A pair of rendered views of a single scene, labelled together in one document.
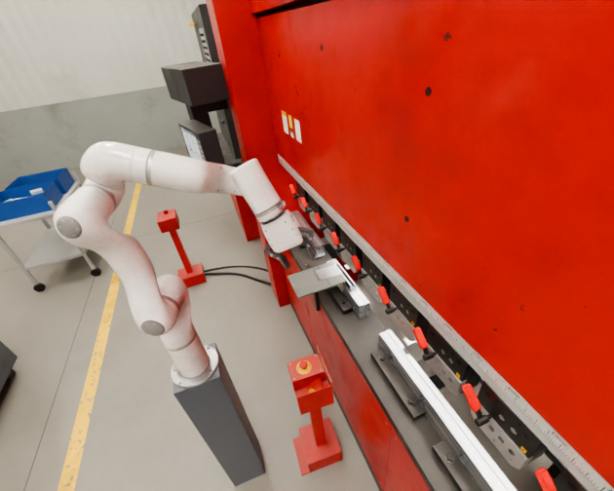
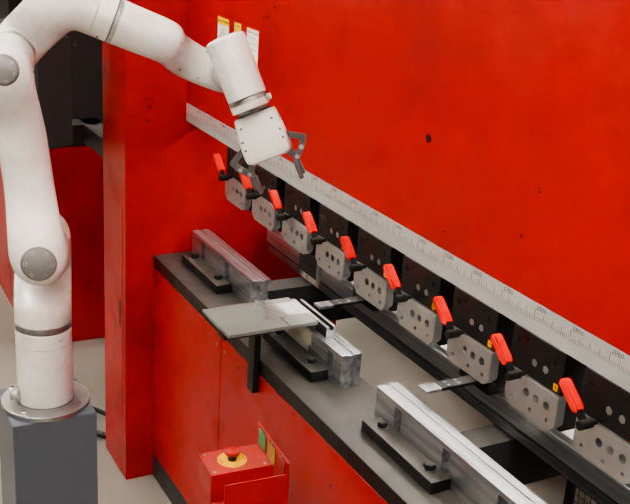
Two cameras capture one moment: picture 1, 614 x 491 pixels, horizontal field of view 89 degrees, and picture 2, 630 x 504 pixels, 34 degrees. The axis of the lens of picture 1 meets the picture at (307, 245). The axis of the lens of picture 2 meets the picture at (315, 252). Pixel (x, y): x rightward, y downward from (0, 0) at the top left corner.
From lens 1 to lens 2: 135 cm
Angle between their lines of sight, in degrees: 19
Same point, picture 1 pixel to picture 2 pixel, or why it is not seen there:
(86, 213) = (26, 58)
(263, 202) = (248, 84)
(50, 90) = not seen: outside the picture
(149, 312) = (42, 234)
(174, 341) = (47, 314)
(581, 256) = (568, 110)
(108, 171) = (68, 12)
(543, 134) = (538, 12)
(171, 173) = (143, 27)
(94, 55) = not seen: outside the picture
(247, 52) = not seen: outside the picture
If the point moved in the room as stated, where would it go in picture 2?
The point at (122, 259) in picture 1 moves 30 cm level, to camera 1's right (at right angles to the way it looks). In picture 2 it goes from (29, 141) to (182, 143)
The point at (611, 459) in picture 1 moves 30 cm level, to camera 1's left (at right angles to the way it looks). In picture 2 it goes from (609, 311) to (441, 315)
